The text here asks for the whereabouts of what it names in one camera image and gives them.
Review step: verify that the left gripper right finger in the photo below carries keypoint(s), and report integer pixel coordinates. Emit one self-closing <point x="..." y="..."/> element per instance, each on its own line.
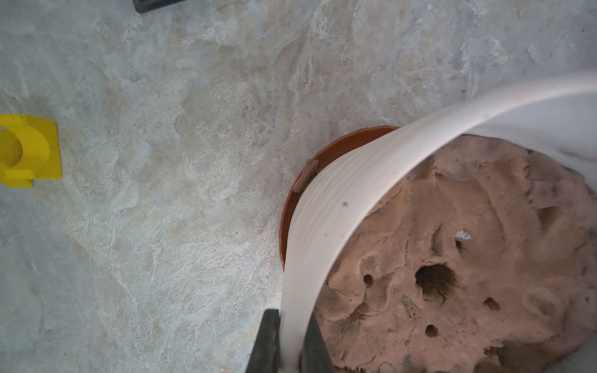
<point x="315" y="357"/>

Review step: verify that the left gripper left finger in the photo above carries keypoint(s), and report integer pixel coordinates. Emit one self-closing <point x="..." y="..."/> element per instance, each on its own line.
<point x="265" y="356"/>

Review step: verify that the white ceramic pot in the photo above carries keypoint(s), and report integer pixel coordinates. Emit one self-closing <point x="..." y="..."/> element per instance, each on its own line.
<point x="555" y="116"/>

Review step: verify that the mud patch near saucer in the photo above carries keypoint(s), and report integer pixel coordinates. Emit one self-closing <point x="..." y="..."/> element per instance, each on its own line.
<point x="310" y="169"/>

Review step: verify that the brown mud in pot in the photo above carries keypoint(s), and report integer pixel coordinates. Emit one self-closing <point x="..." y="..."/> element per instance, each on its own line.
<point x="481" y="259"/>

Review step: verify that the yellow plastic block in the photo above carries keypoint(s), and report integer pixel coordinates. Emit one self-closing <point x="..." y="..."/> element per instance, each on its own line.
<point x="29" y="150"/>

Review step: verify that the black grey checkerboard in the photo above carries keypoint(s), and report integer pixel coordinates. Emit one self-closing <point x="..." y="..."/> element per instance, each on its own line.
<point x="144" y="6"/>

